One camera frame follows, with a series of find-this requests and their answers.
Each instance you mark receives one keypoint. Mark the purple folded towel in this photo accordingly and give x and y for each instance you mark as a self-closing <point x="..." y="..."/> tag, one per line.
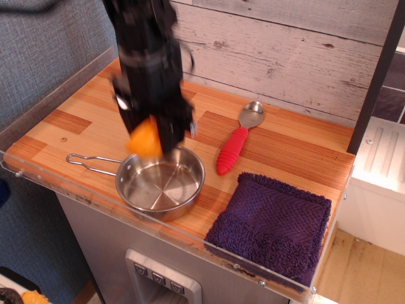
<point x="274" y="225"/>

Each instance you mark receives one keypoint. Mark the white toy sink unit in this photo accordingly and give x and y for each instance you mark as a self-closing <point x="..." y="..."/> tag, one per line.
<point x="373" y="206"/>

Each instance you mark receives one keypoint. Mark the dark wooden post right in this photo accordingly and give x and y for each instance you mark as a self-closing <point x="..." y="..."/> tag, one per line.
<point x="382" y="68"/>

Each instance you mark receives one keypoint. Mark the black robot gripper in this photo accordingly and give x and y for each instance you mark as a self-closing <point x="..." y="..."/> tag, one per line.
<point x="149" y="84"/>

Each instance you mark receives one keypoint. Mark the red handled metal spoon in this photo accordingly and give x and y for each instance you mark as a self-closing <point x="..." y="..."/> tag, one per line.
<point x="250" y="116"/>

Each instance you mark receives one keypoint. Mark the orange object bottom left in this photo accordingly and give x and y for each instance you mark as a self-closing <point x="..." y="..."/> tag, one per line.
<point x="34" y="297"/>

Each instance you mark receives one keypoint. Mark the small steel saucepan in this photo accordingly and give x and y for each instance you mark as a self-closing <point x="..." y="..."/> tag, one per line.
<point x="164" y="188"/>

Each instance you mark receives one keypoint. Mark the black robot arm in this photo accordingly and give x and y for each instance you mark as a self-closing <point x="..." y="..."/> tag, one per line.
<point x="142" y="26"/>

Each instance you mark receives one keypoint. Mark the clear acrylic guard rail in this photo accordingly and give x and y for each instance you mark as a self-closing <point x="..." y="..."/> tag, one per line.
<point x="318" y="170"/>

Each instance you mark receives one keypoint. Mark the grey toy fridge cabinet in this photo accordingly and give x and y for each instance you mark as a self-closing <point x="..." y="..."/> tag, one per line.
<point x="104" y="236"/>

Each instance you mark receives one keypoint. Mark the orange toy fruit half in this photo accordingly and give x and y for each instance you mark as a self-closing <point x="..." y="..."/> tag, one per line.
<point x="144" y="140"/>

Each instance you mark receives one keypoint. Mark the silver dispenser panel with buttons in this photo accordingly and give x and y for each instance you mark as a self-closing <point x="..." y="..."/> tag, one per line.
<point x="154" y="282"/>

